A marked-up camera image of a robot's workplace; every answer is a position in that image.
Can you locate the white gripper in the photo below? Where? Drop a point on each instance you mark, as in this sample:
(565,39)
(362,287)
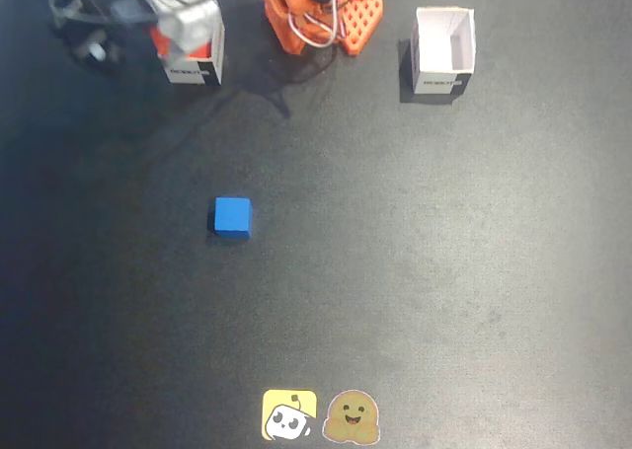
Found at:
(91,21)

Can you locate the blue cube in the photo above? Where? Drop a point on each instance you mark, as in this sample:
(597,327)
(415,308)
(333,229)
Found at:
(233,216)

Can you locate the white and orange robot arm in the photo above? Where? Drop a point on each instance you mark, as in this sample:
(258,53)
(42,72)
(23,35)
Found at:
(276,15)

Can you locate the white open cardboard box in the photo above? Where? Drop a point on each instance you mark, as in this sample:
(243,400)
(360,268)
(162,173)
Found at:
(185,71)
(439,39)

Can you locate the black felt mat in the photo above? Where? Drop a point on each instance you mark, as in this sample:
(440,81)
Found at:
(444,271)

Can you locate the yellow robot face sticker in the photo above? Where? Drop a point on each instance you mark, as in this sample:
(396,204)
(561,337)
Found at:
(289,415)

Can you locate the hugging face emoji sticker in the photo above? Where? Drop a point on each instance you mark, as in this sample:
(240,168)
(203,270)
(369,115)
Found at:
(351,417)

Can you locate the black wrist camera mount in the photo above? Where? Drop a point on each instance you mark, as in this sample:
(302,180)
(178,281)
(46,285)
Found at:
(86,39)

